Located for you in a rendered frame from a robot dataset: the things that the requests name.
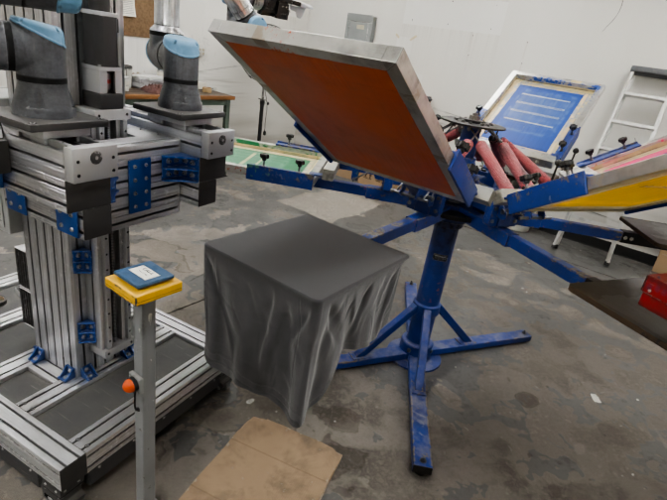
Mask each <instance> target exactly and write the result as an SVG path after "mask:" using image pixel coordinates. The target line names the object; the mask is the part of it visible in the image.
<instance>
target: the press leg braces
mask: <svg viewBox="0 0 667 500"><path fill-rule="evenodd" d="M416 311H417V306H416V305H415V304H414V303H412V304H411V305H410V306H409V307H408V308H406V309H405V310H404V311H402V312H401V313H399V314H398V315H397V316H396V317H395V318H393V319H392V320H391V321H390V322H389V323H388V324H386V325H385V326H384V327H383V328H382V329H380V332H379V333H378V335H377V337H376V338H375V339H374V340H373V341H371V342H370V343H369V346H367V347H365V348H361V349H357V350H356V351H349V355H350V356H351V358H352V359H353V360H360V359H367V358H372V356H371V355H370V354H369V352H370V351H371V350H373V349H374V348H375V347H376V346H377V345H378V344H380V343H381V342H382V341H383V340H384V339H386V338H387V337H388V336H389V335H390V334H391V333H393V332H394V331H395V330H396V329H397V328H399V327H400V326H401V325H402V324H403V323H404V322H406V321H407V320H408V319H409V320H411V317H412V316H413V315H414V314H415V313H416ZM431 313H432V311H429V310H424V311H423V316H422V326H421V336H420V345H419V354H418V362H417V370H416V377H415V379H411V391H412V394H417V395H422V396H426V388H425V381H424V379H425V371H426V363H427V354H428V345H429V335H430V324H431ZM439 314H440V316H441V317H442V318H443V319H444V320H445V321H446V323H447V324H448V325H449V326H450V327H451V328H452V330H453V331H454V332H455V333H456V334H457V335H458V336H459V337H456V338H455V340H456V341H457V342H458V343H459V344H460V345H467V344H474V343H476V342H475V341H474V340H473V339H472V338H471V337H470V336H467V334H466V333H465V332H464V331H463V330H462V328H461V327H460V326H459V325H458V324H457V322H456V321H455V320H454V319H453V318H452V316H451V315H450V314H449V313H448V312H447V311H446V309H445V308H444V307H443V306H442V305H441V308H440V312H439Z"/></svg>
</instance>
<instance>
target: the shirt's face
mask: <svg viewBox="0 0 667 500"><path fill-rule="evenodd" d="M206 243H207V244H208V245H210V246H212V247H214V248H216V249H218V250H220V251H222V252H224V253H226V254H228V255H230V256H232V257H234V258H236V259H238V260H240V261H242V262H243V263H245V264H247V265H249V266H251V267H253V268H255V269H257V270H259V271H261V272H263V273H265V274H267V275H269V276H271V277H273V278H275V279H277V280H279V281H280V282H282V283H284V284H286V285H288V286H290V287H292V288H294V289H296V290H298V291H300V292H302V293H304V294H306V295H308V296H310V297H312V298H314V299H316V300H320V299H323V298H325V297H326V296H328V295H330V294H332V293H334V292H336V291H338V290H340V289H342V288H344V287H346V286H348V285H350V284H352V283H354V282H356V281H358V280H360V279H362V278H364V277H366V276H368V275H370V274H372V273H374V272H376V271H378V270H379V269H381V268H383V267H385V266H387V265H389V264H391V263H393V262H395V261H397V260H399V259H401V258H403V257H405V256H407V255H408V254H405V253H403V252H400V251H398V250H395V249H393V248H391V247H388V246H386V245H383V244H381V243H378V242H376V241H373V240H371V239H368V238H366V237H363V236H361V235H358V234H356V233H353V232H351V231H348V230H346V229H343V228H341V227H338V226H336V225H333V224H331V223H328V222H326V221H323V220H321V219H318V218H316V217H313V216H311V215H308V214H304V215H301V216H297V217H294V218H290V219H286V220H283V221H279V222H276V223H272V224H268V225H265V226H261V227H258V228H254V229H250V230H247V231H243V232H240V233H236V234H232V235H229V236H225V237H222V238H218V239H214V240H211V241H207V242H206Z"/></svg>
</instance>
